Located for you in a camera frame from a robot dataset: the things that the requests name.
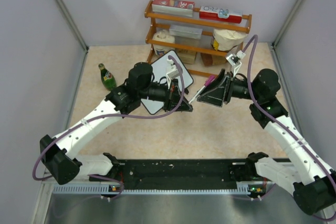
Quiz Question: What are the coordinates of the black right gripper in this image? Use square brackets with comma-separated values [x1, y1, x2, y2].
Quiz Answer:
[197, 69, 261, 107]

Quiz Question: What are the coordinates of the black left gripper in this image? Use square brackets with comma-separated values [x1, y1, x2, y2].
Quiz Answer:
[139, 78, 193, 112]

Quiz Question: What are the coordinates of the white marker pen magenta cap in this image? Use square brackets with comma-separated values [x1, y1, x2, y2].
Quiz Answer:
[188, 75, 216, 104]

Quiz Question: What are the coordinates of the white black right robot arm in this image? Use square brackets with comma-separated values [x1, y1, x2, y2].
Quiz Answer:
[197, 69, 335, 215]

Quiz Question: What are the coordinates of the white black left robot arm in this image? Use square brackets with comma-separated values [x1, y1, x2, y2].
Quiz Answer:
[40, 59, 193, 185]

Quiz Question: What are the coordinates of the brown bread package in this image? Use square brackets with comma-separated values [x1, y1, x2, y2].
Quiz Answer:
[200, 53, 227, 67]

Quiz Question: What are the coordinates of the tan cardboard box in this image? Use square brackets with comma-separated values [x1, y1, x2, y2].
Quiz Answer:
[176, 49, 197, 65]

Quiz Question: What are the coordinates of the white wrapped jar right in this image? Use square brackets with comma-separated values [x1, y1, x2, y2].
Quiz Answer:
[211, 29, 247, 51]

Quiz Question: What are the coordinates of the clear plastic container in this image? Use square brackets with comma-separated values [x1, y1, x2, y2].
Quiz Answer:
[169, 25, 203, 47]

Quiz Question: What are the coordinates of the orange wooden shelf rack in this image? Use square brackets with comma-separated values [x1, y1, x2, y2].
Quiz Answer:
[144, 0, 253, 78]

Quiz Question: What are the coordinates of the red white box right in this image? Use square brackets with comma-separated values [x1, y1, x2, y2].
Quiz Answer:
[199, 6, 243, 24]

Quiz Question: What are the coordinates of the red white box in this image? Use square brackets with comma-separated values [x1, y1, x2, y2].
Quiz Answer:
[199, 6, 243, 24]
[152, 0, 195, 17]

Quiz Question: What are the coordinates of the green glass bottle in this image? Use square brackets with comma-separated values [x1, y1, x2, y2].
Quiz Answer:
[98, 63, 117, 91]

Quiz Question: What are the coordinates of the red white box left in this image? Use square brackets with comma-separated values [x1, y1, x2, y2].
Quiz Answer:
[152, 0, 195, 17]

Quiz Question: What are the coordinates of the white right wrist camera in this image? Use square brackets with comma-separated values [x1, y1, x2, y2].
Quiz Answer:
[226, 50, 246, 77]

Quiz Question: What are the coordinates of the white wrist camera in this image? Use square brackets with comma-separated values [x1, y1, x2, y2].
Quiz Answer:
[226, 50, 246, 77]
[166, 59, 183, 86]

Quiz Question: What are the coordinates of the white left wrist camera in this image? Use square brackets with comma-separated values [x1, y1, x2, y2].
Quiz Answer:
[166, 59, 183, 86]

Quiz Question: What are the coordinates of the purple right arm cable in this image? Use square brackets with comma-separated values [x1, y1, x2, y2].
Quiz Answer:
[241, 34, 336, 221]

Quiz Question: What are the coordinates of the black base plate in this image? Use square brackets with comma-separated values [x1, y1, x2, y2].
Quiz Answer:
[105, 159, 264, 190]

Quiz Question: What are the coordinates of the grey slotted cable duct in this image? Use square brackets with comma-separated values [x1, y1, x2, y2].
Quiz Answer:
[52, 184, 266, 195]

